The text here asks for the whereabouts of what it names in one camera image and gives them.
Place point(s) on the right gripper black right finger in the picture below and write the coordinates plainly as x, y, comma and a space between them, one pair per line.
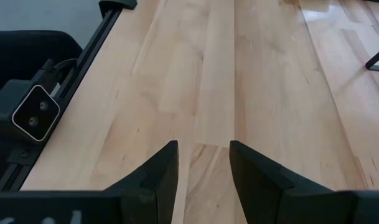
264, 193

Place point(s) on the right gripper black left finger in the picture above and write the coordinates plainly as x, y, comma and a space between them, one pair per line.
158, 186

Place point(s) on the wooden shelf with black legs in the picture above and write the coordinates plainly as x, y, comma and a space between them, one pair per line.
376, 68

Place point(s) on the black chair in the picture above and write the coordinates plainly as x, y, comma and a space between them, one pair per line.
21, 53

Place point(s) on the table-level camera with silver rim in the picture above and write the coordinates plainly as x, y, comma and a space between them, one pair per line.
36, 113

